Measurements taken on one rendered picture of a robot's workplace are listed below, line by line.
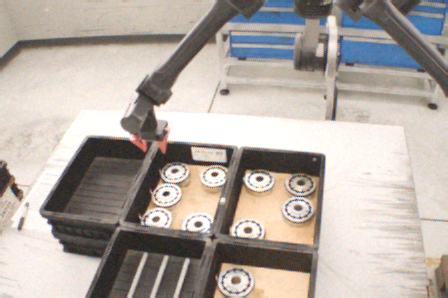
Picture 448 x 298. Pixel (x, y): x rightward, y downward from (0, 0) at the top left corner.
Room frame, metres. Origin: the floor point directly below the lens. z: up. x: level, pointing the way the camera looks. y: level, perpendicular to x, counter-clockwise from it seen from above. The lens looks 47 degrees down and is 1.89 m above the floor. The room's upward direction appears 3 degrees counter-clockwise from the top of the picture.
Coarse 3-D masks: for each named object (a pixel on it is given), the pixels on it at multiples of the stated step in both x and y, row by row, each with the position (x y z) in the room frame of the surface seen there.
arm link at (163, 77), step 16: (224, 0) 0.87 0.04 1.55; (208, 16) 0.88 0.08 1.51; (224, 16) 0.87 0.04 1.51; (192, 32) 0.90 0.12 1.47; (208, 32) 0.88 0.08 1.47; (176, 48) 0.92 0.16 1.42; (192, 48) 0.89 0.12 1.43; (160, 64) 0.94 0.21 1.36; (176, 64) 0.91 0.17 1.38; (160, 80) 0.92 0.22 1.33; (176, 80) 0.93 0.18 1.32; (160, 96) 0.92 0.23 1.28
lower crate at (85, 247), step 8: (64, 240) 0.85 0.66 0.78; (72, 240) 0.83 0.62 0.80; (80, 240) 0.83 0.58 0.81; (88, 240) 0.82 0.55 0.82; (96, 240) 0.82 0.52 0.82; (64, 248) 0.86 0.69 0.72; (72, 248) 0.85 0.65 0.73; (80, 248) 0.84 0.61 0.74; (88, 248) 0.83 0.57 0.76; (96, 248) 0.83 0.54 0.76; (104, 248) 0.82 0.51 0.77; (88, 256) 0.83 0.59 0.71; (96, 256) 0.83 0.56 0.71
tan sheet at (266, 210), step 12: (276, 180) 1.04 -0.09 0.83; (276, 192) 0.98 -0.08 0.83; (240, 204) 0.94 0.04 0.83; (252, 204) 0.93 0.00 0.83; (264, 204) 0.93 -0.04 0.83; (276, 204) 0.93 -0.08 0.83; (240, 216) 0.88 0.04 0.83; (252, 216) 0.88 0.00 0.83; (264, 216) 0.88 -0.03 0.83; (276, 216) 0.88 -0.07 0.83; (264, 228) 0.83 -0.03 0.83; (276, 228) 0.83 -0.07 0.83; (288, 228) 0.82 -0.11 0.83; (300, 228) 0.82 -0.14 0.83; (312, 228) 0.82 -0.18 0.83; (288, 240) 0.78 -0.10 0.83; (300, 240) 0.77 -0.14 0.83; (312, 240) 0.77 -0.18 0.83
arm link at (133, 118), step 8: (144, 80) 0.95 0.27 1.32; (136, 88) 0.95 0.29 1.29; (144, 96) 0.94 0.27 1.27; (168, 96) 0.94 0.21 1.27; (136, 104) 0.91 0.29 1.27; (144, 104) 0.91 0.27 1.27; (152, 104) 0.93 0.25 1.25; (160, 104) 0.94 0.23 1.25; (128, 112) 0.89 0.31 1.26; (136, 112) 0.88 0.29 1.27; (144, 112) 0.89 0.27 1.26; (128, 120) 0.87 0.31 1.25; (136, 120) 0.87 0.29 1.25; (144, 120) 0.90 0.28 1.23; (128, 128) 0.87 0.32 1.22; (136, 128) 0.87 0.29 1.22
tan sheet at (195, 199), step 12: (192, 168) 1.12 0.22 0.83; (204, 168) 1.12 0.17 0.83; (192, 180) 1.06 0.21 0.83; (192, 192) 1.00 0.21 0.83; (204, 192) 1.00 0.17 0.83; (216, 192) 1.00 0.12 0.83; (192, 204) 0.95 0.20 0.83; (204, 204) 0.94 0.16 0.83; (216, 204) 0.94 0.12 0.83; (180, 216) 0.90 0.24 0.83; (180, 228) 0.85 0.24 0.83
